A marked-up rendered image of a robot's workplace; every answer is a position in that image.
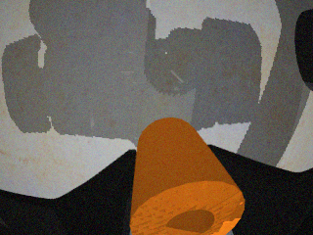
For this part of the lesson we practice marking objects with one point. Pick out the dark grey round pedestal with shaft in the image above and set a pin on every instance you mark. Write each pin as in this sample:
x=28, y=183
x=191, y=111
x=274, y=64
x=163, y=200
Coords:
x=303, y=45

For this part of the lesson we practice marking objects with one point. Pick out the orange knob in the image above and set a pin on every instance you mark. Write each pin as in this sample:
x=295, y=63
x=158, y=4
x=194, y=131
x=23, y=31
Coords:
x=180, y=187

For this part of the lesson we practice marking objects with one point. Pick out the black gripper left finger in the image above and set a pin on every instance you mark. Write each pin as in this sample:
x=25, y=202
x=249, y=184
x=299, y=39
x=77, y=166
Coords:
x=100, y=206

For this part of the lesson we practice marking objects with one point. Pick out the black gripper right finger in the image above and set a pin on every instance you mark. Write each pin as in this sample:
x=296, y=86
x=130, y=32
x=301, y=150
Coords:
x=277, y=200

